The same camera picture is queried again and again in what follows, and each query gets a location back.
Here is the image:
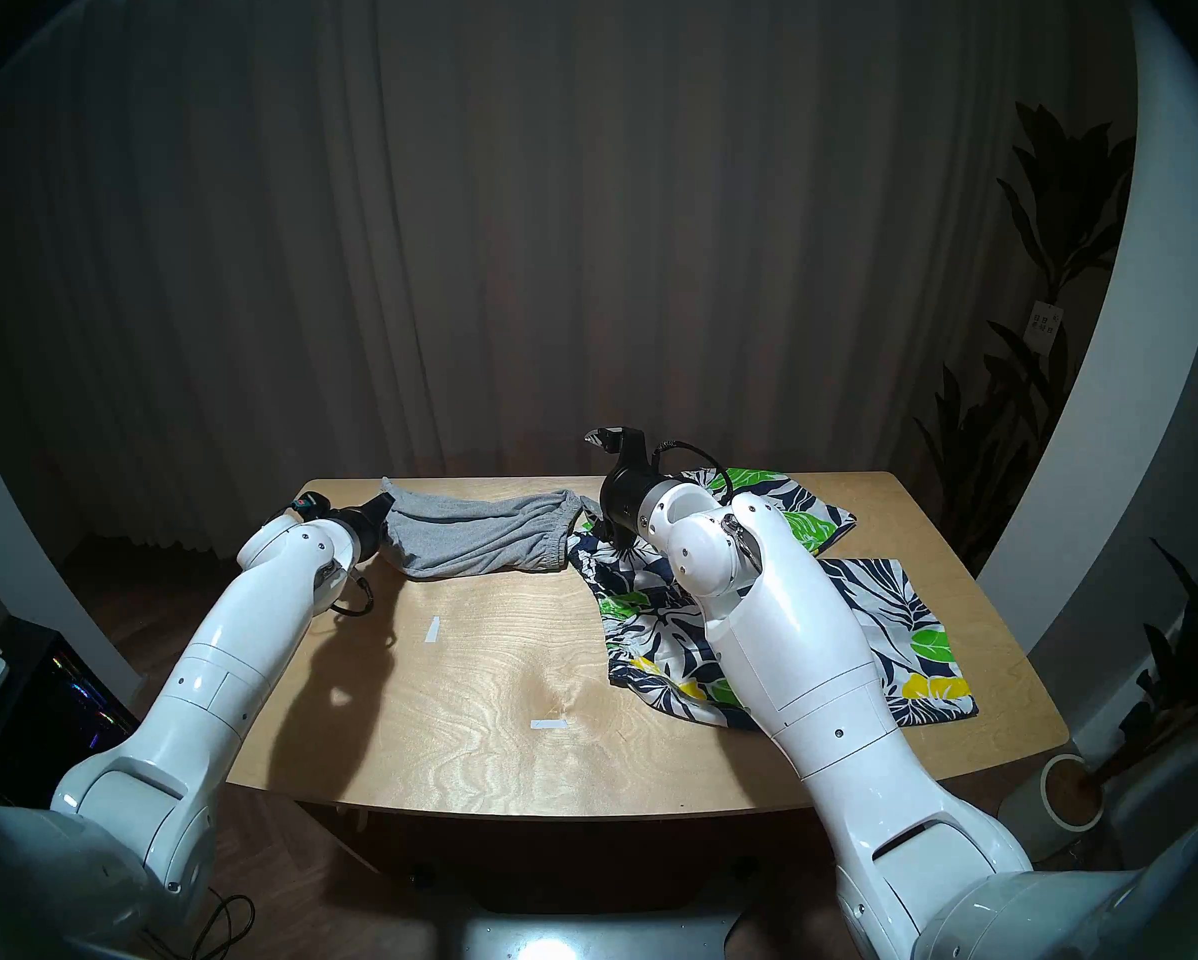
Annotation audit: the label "black floor cable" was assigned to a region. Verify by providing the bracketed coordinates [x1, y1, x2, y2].
[194, 893, 257, 960]

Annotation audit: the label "white cylindrical plant pot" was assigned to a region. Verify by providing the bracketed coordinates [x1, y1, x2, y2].
[997, 753, 1106, 862]

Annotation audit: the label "black computer tower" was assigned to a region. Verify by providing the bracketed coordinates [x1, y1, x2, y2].
[0, 616, 145, 809]

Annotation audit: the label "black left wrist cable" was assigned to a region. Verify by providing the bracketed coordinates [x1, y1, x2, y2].
[279, 495, 378, 617]

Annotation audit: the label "dark plant in pot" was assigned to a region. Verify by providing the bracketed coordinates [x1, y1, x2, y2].
[1089, 538, 1198, 799]

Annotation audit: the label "white robot torso base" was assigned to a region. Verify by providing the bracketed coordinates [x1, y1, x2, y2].
[459, 913, 750, 960]

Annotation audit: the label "floral print shorts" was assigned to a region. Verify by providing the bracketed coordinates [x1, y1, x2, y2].
[567, 466, 979, 731]

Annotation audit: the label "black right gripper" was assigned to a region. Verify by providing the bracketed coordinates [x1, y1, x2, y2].
[584, 426, 673, 550]

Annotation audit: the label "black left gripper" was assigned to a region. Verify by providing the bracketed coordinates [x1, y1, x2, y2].
[347, 495, 393, 560]

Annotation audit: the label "grey shorts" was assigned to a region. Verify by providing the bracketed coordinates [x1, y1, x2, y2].
[379, 478, 585, 581]

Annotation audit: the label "tall dark leafy plant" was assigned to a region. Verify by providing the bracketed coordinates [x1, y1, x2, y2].
[914, 103, 1138, 571]

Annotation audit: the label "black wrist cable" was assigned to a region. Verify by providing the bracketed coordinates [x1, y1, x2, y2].
[279, 495, 378, 617]
[652, 440, 736, 500]

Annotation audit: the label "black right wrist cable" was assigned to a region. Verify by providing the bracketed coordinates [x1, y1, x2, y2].
[652, 440, 736, 500]

